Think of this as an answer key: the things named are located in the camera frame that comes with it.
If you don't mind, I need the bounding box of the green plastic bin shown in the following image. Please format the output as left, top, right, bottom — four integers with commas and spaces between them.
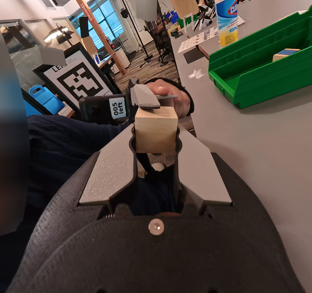
208, 4, 312, 109

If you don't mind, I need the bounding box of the wooden support post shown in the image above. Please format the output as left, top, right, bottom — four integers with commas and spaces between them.
64, 0, 128, 76

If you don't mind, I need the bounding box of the laminated paper sheet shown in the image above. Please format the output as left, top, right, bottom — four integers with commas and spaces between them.
177, 26, 219, 54

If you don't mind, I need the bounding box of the disinfecting wipes canister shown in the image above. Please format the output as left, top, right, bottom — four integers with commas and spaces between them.
210, 0, 239, 49

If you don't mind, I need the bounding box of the clear plastic piece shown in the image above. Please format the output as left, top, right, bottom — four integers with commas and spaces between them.
188, 68, 205, 79

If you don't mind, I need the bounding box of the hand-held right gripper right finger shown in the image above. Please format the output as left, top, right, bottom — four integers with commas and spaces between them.
173, 125, 232, 213

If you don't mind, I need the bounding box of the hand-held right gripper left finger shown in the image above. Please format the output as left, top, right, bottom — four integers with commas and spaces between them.
78, 124, 138, 207

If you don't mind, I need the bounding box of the person's left hand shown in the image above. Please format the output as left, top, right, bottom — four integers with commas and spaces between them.
146, 79, 191, 119

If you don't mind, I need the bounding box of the person's left forearm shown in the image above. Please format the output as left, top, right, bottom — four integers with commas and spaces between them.
27, 115, 134, 201

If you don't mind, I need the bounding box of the black office chair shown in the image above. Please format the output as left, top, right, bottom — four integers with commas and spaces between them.
152, 30, 175, 67

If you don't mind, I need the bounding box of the blue plastic carrier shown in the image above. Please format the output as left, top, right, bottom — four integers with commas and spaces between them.
29, 85, 65, 116

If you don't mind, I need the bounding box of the wooden cube blue taped face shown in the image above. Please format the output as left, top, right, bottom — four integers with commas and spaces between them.
272, 48, 301, 62
135, 107, 179, 155

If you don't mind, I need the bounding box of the black white marker sign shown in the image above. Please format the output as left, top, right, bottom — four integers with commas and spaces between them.
34, 42, 118, 109

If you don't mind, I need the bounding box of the wooden board document stand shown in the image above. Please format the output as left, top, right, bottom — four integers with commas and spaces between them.
170, 0, 200, 28

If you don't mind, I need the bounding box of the brown table cable cover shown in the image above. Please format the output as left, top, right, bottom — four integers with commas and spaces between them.
183, 46, 209, 65

